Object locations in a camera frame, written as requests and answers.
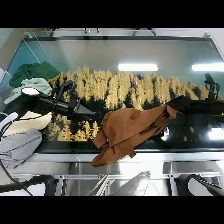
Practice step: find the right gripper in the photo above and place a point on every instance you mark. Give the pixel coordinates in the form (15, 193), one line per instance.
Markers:
(181, 104)

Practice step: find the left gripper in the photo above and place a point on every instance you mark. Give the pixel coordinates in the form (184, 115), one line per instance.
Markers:
(75, 108)

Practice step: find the brown shirt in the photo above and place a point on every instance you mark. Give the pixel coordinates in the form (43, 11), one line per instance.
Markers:
(131, 130)

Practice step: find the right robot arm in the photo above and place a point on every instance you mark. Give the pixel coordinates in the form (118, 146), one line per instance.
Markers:
(208, 106)

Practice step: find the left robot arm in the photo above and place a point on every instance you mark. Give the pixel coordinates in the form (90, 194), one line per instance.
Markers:
(50, 104)

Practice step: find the pale green garment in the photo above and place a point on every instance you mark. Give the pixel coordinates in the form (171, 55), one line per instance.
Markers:
(38, 85)

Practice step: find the cream garment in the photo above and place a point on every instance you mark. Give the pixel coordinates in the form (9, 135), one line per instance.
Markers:
(30, 124)

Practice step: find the dark green garment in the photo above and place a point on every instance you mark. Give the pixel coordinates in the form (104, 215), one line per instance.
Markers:
(33, 71)

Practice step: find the grey garment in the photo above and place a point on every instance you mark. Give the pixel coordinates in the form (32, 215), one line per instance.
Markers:
(18, 146)

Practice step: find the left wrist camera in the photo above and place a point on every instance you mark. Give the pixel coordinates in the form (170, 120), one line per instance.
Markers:
(68, 85)

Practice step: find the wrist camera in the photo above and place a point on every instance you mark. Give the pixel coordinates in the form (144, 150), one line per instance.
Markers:
(210, 83)
(68, 85)

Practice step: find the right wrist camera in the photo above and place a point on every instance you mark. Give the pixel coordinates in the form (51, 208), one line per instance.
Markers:
(210, 83)

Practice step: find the silver frame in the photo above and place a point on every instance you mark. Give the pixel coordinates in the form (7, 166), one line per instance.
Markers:
(83, 157)

